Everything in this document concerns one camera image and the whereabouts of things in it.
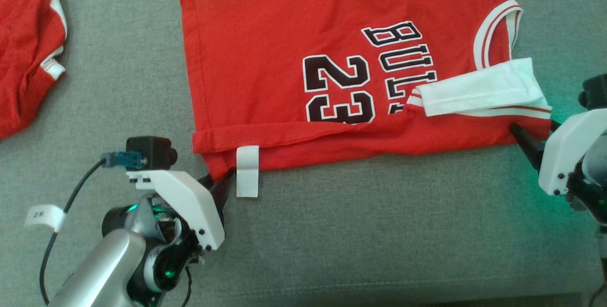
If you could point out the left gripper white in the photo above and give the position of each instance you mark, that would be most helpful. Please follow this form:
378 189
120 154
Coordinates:
189 207

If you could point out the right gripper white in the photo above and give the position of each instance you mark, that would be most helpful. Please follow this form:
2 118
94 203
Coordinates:
569 155

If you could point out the red Bulls 23 jersey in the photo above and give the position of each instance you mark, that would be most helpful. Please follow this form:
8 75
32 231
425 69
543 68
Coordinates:
261 60

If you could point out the red white-striped Bulls shorts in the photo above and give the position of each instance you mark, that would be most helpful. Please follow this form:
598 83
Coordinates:
23 36

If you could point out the large grey fabric sofa seat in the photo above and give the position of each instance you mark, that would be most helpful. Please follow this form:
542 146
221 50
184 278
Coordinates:
332 250

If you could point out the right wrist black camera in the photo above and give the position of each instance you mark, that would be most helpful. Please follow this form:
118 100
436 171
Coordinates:
595 91

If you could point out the wrist black camera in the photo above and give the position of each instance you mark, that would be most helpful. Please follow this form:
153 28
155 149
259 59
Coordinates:
595 91
151 150

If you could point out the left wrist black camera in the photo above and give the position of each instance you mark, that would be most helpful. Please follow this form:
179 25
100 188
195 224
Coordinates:
151 150

